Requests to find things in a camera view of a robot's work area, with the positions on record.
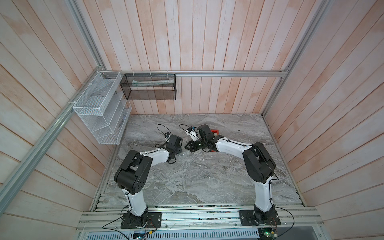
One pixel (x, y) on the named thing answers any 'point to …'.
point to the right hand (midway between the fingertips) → (185, 147)
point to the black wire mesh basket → (149, 86)
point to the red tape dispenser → (215, 131)
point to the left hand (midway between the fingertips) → (176, 149)
